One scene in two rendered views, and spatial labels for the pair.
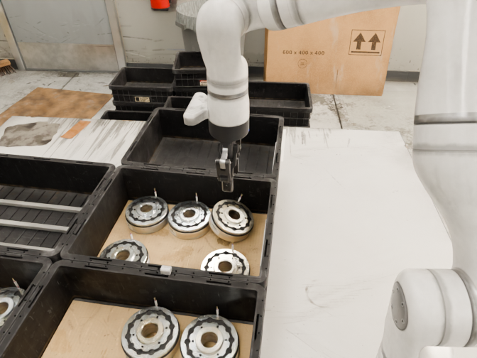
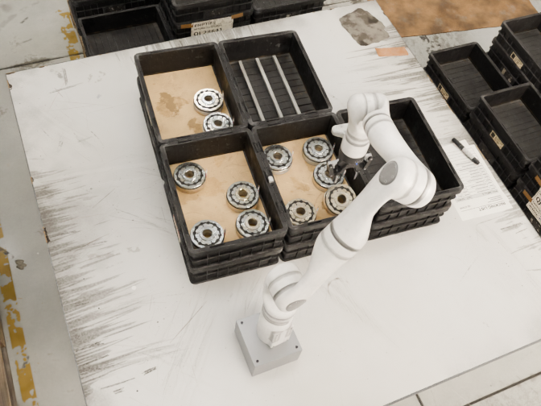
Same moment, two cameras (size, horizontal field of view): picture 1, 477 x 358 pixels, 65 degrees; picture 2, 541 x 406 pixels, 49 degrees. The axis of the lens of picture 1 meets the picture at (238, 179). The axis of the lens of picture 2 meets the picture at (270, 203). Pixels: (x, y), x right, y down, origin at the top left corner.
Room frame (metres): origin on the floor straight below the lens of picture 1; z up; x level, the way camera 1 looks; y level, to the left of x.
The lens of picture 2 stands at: (-0.18, -0.71, 2.44)
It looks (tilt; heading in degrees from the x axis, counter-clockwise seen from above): 58 degrees down; 54
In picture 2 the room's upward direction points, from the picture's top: 11 degrees clockwise
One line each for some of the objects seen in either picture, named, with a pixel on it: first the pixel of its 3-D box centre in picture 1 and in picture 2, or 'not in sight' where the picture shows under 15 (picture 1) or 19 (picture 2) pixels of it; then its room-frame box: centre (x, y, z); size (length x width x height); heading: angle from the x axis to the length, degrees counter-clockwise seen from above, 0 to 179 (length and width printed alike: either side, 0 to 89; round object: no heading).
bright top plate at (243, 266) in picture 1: (225, 268); (300, 212); (0.49, 0.03, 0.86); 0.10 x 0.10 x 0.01
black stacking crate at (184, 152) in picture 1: (209, 156); (393, 159); (0.87, 0.08, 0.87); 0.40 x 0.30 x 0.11; 82
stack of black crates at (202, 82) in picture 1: (209, 94); not in sight; (2.25, 0.19, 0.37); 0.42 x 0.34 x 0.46; 86
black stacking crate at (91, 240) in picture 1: (182, 234); (310, 177); (0.58, 0.13, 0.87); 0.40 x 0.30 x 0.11; 82
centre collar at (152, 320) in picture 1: (150, 330); (242, 193); (0.35, 0.16, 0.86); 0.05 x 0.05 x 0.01
